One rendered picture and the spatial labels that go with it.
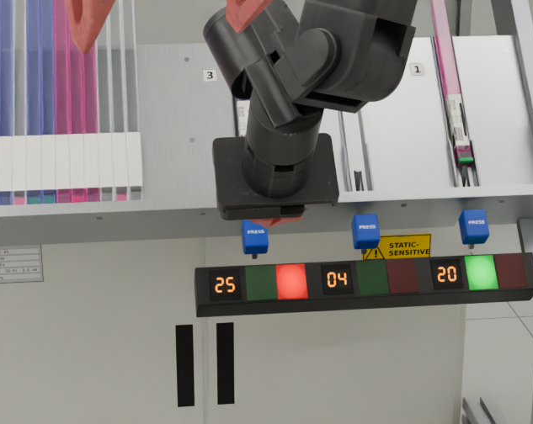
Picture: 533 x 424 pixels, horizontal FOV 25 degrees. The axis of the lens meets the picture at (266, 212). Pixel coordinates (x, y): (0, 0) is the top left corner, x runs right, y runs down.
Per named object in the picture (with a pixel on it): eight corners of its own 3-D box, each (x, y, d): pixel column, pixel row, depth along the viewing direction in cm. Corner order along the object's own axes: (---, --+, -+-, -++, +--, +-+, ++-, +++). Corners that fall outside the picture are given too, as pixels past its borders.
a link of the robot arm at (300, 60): (338, 54, 87) (405, 70, 93) (271, -67, 91) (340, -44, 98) (230, 153, 93) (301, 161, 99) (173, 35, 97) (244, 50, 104)
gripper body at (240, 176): (210, 148, 105) (214, 103, 99) (327, 143, 106) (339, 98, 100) (216, 215, 102) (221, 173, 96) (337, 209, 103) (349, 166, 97)
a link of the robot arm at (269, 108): (269, 137, 91) (338, 113, 92) (232, 65, 93) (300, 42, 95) (262, 182, 97) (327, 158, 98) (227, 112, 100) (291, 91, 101)
